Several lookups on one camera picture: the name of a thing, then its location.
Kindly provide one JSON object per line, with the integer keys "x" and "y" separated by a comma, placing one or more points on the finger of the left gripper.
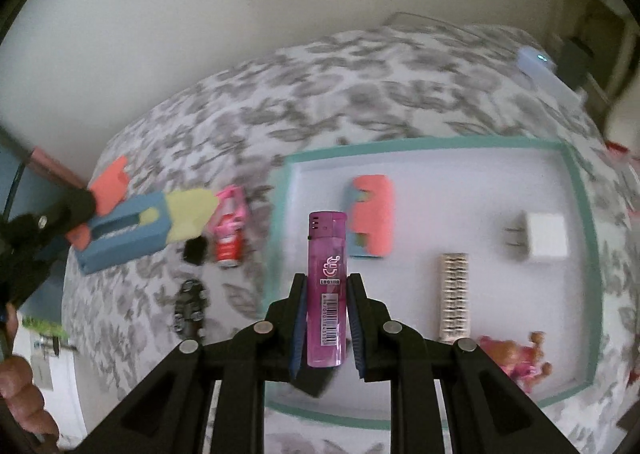
{"x": 75, "y": 208}

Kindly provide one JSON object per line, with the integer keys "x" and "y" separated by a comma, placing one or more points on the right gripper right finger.
{"x": 444, "y": 397}

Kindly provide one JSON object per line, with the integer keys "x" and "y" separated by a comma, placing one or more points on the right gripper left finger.
{"x": 209, "y": 398}

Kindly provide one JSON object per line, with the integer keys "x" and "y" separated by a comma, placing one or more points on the pink doll figure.
{"x": 523, "y": 363}

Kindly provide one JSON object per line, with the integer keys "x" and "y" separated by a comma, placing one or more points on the large coral blue toy block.
{"x": 125, "y": 227}

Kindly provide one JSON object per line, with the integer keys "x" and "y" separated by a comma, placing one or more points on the beige staple strip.
{"x": 455, "y": 322}

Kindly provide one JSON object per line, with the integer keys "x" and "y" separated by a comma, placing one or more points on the white charger cube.
{"x": 541, "y": 237}

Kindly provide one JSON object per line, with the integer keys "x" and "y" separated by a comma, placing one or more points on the purple lighter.
{"x": 326, "y": 297}

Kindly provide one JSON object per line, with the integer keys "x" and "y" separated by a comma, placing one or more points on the small coral blue toy block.
{"x": 370, "y": 203}

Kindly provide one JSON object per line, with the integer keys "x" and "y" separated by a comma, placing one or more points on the black rectangular box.
{"x": 195, "y": 251}

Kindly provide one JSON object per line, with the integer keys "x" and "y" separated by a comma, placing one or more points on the person's hand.
{"x": 23, "y": 399}

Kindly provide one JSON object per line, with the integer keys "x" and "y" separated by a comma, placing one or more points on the teal rimmed white tray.
{"x": 458, "y": 195}

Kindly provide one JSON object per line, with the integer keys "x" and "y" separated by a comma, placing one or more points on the grey floral tablecloth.
{"x": 238, "y": 125}

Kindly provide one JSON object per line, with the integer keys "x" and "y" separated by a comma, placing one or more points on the white device with blue light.
{"x": 541, "y": 70}

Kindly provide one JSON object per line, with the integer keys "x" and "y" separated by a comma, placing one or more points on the red can with pink strap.
{"x": 227, "y": 226}

